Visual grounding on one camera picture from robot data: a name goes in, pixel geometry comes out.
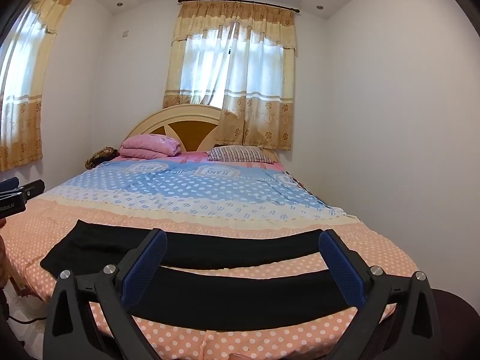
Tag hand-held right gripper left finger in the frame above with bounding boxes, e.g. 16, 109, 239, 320
42, 228, 168, 360

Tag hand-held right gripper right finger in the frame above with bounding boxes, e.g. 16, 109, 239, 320
318, 229, 441, 360

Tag black pants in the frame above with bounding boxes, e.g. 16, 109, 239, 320
39, 219, 372, 332

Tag beige floral window curtain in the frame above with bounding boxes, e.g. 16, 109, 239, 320
0, 0, 76, 172
162, 1, 299, 151

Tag polka dot bed cover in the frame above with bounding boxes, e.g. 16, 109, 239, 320
0, 152, 421, 360

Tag pink folded blanket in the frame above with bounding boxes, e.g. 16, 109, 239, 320
119, 134, 183, 158

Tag dark maroon cloth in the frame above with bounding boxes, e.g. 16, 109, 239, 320
375, 289, 480, 360

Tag cream wooden headboard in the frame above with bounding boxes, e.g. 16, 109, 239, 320
122, 105, 280, 162

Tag striped pillow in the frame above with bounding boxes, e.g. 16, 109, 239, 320
206, 145, 275, 164

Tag dark curtain rod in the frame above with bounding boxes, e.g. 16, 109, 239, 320
177, 0, 301, 13

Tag black cable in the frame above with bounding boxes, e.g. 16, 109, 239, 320
7, 312, 47, 326

